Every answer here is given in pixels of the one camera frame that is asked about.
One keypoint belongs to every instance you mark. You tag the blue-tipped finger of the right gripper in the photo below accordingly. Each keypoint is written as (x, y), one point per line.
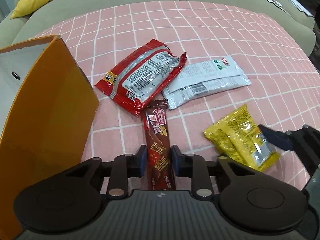
(287, 141)

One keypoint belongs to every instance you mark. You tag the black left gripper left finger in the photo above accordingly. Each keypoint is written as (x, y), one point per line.
(121, 169)

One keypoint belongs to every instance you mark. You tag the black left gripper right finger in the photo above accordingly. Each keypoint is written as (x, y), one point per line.
(197, 169)

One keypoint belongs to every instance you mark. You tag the red chocolate wafer bar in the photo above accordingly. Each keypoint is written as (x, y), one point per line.
(161, 176)

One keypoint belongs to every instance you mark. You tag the yellow snack packet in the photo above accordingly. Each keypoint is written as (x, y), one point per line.
(239, 137)

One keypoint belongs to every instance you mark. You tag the white snack packet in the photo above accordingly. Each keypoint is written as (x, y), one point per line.
(204, 78)

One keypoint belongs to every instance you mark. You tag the red silver snack packet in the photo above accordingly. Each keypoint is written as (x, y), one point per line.
(142, 75)

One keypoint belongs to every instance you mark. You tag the pink checkered tablecloth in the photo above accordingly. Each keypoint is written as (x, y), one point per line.
(284, 90)

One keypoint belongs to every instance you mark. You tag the orange storage box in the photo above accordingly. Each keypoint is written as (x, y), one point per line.
(47, 109)

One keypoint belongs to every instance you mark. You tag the beige sofa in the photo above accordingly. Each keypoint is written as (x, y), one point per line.
(296, 23)

